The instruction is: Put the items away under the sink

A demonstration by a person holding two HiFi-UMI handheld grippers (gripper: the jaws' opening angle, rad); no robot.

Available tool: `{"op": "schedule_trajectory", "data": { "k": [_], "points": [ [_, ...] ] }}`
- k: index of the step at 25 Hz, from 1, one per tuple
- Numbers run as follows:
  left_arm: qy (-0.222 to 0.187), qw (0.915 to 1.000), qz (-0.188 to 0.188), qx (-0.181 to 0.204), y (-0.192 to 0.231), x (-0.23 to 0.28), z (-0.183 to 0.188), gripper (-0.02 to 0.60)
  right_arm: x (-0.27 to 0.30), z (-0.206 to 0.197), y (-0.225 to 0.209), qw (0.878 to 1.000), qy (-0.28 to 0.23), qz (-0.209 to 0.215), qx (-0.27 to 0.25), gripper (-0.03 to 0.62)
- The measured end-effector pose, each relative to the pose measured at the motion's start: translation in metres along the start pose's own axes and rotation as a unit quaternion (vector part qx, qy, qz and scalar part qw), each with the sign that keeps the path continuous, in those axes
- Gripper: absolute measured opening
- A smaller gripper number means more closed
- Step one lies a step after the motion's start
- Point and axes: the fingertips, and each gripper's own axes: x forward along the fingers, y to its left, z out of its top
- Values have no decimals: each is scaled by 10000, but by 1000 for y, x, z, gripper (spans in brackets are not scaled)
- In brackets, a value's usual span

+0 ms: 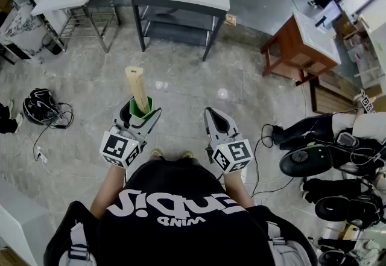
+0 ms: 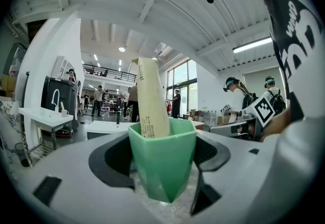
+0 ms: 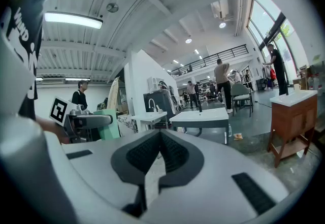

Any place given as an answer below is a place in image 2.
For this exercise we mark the white loop faucet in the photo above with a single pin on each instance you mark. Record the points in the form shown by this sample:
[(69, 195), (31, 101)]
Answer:
[(56, 96)]

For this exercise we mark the person's right forearm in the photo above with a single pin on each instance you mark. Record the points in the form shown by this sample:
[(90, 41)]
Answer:
[(276, 126)]

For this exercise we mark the ceiling tube lamp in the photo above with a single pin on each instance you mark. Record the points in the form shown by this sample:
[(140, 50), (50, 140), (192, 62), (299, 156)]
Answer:
[(251, 45)]

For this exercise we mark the large glass window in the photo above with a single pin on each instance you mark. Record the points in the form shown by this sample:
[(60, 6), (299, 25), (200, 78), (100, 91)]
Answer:
[(181, 75)]

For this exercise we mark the black mesh bin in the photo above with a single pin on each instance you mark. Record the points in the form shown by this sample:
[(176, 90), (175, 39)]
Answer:
[(21, 155)]

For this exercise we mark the black faucet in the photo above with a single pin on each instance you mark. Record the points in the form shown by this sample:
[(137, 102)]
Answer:
[(118, 117)]

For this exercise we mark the beige cup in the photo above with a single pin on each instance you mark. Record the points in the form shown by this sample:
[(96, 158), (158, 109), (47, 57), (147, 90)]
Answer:
[(64, 113)]

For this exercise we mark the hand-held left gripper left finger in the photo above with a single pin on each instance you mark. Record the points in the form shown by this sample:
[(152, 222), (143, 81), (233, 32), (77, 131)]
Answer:
[(71, 167)]

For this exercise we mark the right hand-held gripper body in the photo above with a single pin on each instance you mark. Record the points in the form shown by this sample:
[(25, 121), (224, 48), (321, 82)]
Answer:
[(264, 111)]

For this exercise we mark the white marble slab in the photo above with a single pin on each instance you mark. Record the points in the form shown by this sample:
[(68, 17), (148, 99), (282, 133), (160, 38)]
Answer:
[(8, 121)]

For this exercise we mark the black cabinet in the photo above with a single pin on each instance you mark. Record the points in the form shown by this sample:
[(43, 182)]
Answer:
[(66, 96)]

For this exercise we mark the black mezzanine railing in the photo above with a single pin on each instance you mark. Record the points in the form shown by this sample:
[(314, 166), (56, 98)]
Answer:
[(109, 73)]

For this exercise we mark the green hexagonal plastic cup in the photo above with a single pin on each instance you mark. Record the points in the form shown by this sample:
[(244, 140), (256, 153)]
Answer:
[(162, 162)]

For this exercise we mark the round ceiling lamp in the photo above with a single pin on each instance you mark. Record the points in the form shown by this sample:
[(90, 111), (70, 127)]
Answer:
[(122, 49)]

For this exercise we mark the metal bar rack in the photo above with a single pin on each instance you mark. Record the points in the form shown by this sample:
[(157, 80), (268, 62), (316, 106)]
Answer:
[(40, 150)]

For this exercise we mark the person's black printed t-shirt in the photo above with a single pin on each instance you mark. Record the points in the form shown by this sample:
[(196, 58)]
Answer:
[(292, 40)]

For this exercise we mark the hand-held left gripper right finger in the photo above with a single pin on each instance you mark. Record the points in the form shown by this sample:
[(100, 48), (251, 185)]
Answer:
[(248, 172)]

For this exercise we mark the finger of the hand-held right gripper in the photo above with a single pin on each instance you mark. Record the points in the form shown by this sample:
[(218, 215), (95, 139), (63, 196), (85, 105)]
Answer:
[(223, 130)]

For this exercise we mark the white arched cabinet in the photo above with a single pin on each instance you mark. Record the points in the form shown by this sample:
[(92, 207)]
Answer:
[(62, 65)]

